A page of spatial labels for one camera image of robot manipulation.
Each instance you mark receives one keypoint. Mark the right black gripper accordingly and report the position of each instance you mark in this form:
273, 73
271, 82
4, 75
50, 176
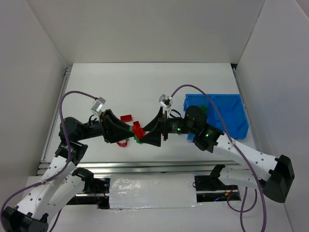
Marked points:
164, 128

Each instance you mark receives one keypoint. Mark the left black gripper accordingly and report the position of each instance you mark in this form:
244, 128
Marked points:
105, 128

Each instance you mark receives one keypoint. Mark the red green lego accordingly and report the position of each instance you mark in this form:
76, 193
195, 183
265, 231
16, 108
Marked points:
138, 133

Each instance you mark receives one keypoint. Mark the red square lego brick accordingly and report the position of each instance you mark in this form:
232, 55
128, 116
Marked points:
136, 123

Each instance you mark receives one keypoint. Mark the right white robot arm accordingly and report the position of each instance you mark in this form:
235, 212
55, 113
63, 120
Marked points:
273, 175

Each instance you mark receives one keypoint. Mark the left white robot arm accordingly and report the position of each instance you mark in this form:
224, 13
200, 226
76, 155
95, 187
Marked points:
63, 178

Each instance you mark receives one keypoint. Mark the red flower lego piece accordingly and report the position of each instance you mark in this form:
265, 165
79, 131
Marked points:
122, 143

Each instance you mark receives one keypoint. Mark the red rectangular lego brick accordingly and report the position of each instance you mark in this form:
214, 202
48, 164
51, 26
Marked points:
126, 118

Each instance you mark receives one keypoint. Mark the green lego in bin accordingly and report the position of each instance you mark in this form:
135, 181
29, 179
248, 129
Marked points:
204, 109

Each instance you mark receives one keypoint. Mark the silver tape cover plate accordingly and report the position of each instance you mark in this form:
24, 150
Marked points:
136, 191

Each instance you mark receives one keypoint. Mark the blue plastic divided bin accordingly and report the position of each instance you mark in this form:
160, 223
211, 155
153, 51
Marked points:
229, 108

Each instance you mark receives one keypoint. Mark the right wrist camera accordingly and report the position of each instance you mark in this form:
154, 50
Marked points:
167, 102

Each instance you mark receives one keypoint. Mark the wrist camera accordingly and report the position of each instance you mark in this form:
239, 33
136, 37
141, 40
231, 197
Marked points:
98, 105
167, 102

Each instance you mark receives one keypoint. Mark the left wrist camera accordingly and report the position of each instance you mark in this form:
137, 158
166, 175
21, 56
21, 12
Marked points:
98, 105

